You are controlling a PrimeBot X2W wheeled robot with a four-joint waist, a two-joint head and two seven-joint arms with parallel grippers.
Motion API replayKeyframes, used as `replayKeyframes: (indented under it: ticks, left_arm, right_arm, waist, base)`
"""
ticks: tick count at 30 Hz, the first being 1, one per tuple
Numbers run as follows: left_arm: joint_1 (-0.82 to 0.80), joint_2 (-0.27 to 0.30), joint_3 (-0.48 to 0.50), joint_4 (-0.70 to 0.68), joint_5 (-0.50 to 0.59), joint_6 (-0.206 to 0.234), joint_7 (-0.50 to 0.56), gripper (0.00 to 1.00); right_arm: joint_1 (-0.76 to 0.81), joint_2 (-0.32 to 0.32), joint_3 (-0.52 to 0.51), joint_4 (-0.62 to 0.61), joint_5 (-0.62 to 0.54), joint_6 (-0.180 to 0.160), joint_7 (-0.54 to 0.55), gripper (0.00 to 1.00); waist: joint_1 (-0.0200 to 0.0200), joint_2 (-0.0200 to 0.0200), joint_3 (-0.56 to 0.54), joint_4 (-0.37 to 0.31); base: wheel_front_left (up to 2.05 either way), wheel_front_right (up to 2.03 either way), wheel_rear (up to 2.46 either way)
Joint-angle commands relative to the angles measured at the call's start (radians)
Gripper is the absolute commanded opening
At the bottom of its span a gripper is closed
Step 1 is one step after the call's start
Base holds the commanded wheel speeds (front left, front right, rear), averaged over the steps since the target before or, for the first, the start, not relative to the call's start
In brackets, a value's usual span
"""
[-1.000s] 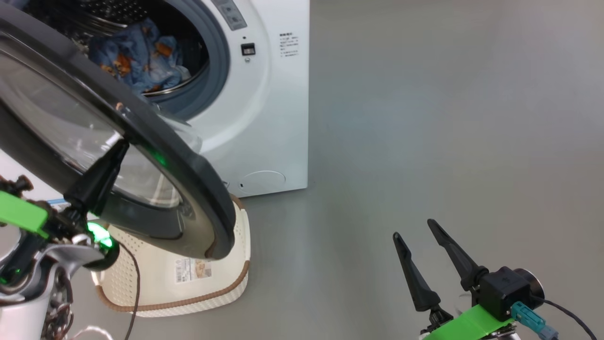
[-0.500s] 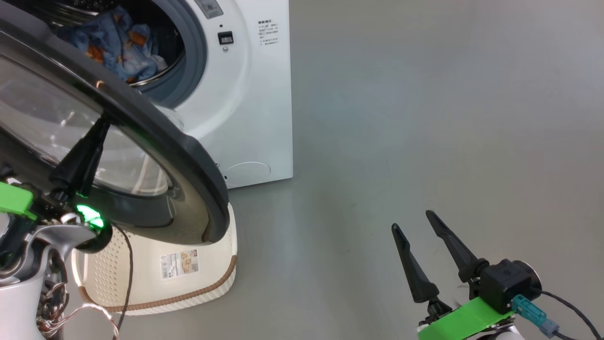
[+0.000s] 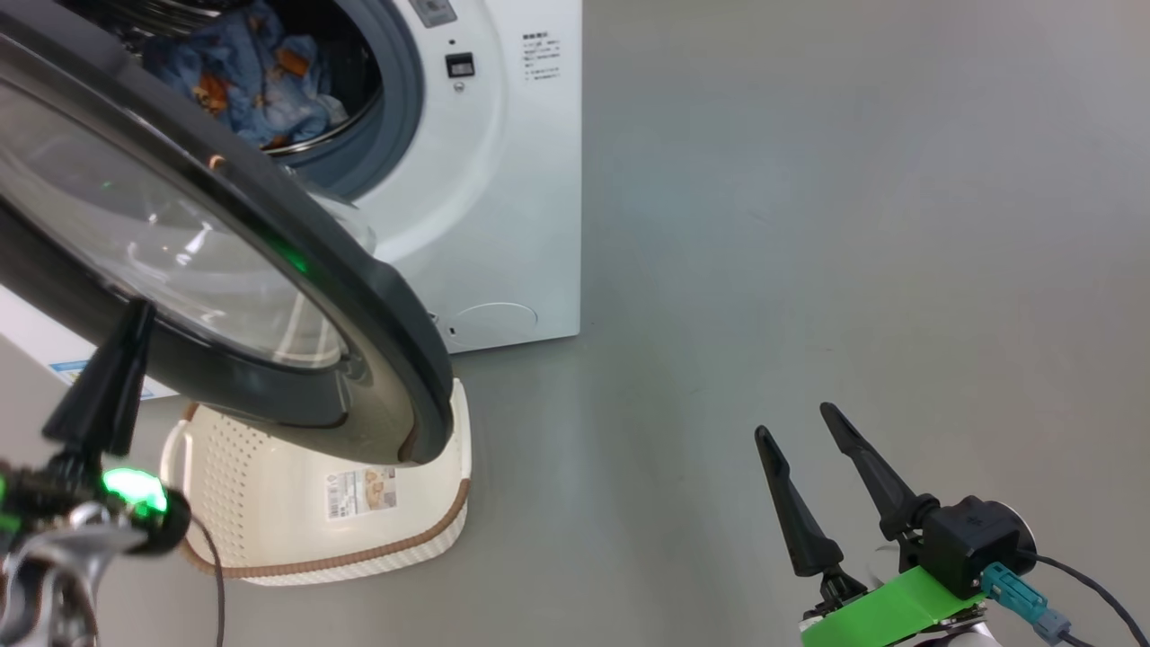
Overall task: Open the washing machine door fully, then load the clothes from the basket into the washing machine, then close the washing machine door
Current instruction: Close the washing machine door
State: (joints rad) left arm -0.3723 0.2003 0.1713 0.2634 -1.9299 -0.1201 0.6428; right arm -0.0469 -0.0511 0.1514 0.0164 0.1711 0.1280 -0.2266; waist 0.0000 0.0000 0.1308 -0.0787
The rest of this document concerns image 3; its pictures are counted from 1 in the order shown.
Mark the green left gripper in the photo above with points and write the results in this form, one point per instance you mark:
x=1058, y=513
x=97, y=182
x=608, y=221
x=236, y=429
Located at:
x=54, y=490

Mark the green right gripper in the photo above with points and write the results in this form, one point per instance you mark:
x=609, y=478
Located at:
x=889, y=611

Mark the washing machine glass door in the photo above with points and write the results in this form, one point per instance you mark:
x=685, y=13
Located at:
x=377, y=323

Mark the round white filter cover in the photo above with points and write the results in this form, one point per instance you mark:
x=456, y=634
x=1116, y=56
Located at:
x=494, y=323

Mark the grey warning label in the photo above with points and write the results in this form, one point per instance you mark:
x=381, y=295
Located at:
x=433, y=11

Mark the small printed text label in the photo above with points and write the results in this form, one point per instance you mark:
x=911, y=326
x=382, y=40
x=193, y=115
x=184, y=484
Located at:
x=542, y=58

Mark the blue energy label sticker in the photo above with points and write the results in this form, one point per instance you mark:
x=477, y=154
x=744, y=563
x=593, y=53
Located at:
x=67, y=368

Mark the white front-load washing machine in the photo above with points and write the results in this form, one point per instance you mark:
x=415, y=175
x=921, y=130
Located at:
x=503, y=225

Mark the cream perforated laundry basket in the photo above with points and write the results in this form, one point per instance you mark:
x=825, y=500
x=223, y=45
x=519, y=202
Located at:
x=269, y=521

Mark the stainless steel washing machine drum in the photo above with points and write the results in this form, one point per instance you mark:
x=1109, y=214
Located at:
x=355, y=54

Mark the basket product sticker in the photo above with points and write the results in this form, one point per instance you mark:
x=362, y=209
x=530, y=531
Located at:
x=359, y=492

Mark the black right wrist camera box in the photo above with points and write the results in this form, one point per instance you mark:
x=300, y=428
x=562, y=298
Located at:
x=970, y=548

